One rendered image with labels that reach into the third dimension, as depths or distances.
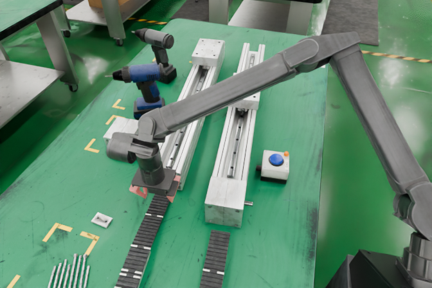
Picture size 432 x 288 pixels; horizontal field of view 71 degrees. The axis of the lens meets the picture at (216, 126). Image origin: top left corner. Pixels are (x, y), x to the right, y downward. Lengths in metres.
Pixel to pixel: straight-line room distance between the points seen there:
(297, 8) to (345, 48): 1.83
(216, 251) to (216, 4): 2.10
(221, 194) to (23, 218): 0.56
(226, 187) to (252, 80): 0.31
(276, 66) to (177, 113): 0.24
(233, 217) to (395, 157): 0.41
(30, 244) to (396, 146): 0.91
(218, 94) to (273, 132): 0.49
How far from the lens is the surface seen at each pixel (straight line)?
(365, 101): 0.68
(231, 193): 0.82
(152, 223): 0.88
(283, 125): 1.17
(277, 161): 0.94
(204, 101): 0.68
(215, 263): 0.80
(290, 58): 0.65
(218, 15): 2.63
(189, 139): 0.97
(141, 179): 0.81
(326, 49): 0.67
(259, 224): 0.89
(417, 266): 0.73
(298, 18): 2.52
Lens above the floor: 1.55
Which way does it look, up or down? 43 degrees down
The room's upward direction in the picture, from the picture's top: straight up
